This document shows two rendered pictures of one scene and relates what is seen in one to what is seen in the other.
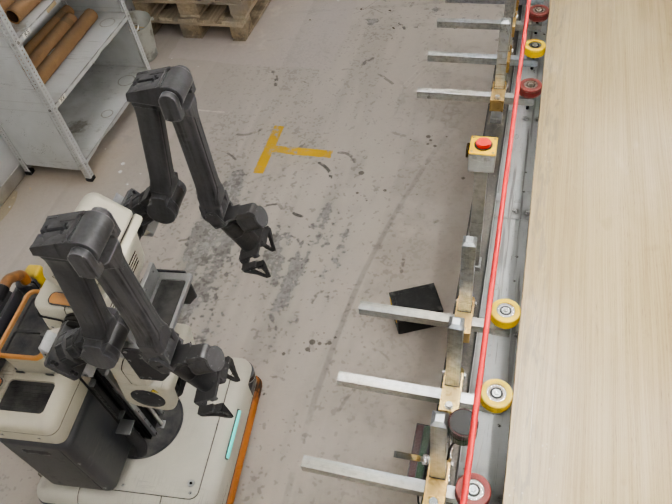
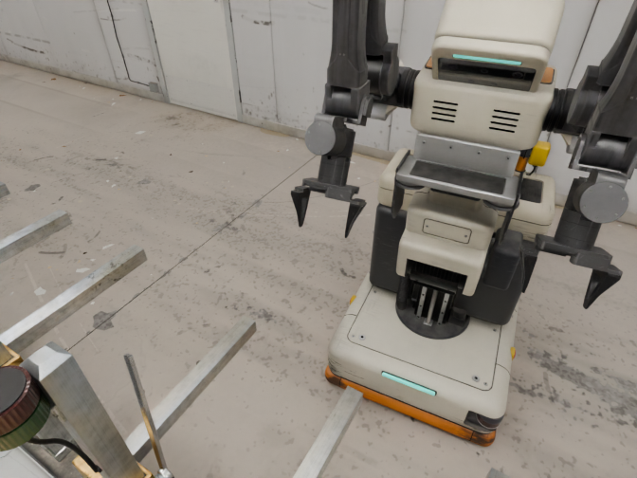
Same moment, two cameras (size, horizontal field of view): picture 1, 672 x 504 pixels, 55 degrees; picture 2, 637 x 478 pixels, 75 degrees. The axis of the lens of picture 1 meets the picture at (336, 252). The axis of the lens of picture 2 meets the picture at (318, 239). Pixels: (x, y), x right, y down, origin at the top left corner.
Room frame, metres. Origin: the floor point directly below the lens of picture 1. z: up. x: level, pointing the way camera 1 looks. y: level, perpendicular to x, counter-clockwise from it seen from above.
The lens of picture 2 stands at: (0.86, -0.36, 1.50)
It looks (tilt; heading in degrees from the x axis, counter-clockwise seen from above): 39 degrees down; 98
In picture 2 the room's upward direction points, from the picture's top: straight up
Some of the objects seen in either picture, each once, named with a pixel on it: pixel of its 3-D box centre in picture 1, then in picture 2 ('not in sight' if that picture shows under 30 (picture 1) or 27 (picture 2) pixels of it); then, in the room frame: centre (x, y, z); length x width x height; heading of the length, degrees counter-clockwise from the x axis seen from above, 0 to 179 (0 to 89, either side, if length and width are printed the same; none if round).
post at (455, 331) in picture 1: (453, 372); not in sight; (0.79, -0.24, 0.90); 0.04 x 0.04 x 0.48; 68
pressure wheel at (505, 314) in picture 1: (504, 320); not in sight; (0.94, -0.43, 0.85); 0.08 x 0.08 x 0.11
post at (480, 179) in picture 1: (477, 218); not in sight; (1.27, -0.44, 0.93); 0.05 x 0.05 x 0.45; 68
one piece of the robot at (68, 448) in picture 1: (88, 378); (452, 233); (1.17, 0.88, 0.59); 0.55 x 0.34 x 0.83; 163
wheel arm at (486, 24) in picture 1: (488, 25); not in sight; (2.41, -0.81, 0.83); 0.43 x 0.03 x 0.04; 68
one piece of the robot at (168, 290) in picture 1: (156, 318); (455, 187); (1.06, 0.51, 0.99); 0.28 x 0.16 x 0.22; 163
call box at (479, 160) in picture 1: (482, 155); not in sight; (1.26, -0.43, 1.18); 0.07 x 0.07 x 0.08; 68
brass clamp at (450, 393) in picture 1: (451, 391); not in sight; (0.77, -0.23, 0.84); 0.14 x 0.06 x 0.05; 158
